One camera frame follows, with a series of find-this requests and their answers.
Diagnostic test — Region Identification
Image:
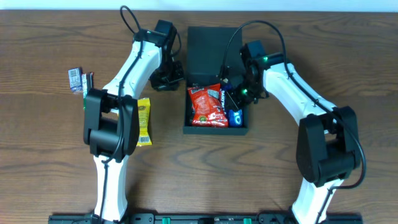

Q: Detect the blue Oreo cookie pack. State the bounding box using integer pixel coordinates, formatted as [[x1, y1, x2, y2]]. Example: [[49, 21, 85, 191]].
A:
[[228, 110, 243, 128]]

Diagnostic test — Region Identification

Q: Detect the dark blue Dairy Milk bar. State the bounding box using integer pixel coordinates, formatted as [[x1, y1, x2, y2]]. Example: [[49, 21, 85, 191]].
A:
[[220, 84, 234, 118]]

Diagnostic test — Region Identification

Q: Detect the red candy bag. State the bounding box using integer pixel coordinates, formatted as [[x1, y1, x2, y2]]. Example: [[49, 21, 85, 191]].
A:
[[187, 83, 228, 128]]

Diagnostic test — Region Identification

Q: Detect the dark green lidded box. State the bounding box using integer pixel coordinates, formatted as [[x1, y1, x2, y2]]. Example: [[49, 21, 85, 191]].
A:
[[183, 27, 249, 136]]

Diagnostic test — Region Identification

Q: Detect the yellow snack bag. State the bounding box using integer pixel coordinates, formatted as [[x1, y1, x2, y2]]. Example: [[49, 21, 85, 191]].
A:
[[137, 98, 152, 146]]

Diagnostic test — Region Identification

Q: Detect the small green candy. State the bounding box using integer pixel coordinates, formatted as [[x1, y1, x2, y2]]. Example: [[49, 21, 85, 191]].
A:
[[81, 72, 94, 109]]

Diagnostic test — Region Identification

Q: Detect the small blue white packet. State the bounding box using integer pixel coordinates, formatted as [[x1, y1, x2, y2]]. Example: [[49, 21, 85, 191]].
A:
[[68, 67, 83, 93]]

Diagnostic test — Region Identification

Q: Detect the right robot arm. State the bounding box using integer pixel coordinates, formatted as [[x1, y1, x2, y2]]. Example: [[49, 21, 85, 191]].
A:
[[226, 41, 366, 223]]

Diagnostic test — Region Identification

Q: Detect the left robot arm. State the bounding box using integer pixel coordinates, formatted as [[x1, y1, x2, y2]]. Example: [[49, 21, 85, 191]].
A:
[[83, 26, 183, 223]]

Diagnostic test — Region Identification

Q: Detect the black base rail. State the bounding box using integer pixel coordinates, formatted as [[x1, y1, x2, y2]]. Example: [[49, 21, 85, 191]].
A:
[[48, 213, 363, 224]]

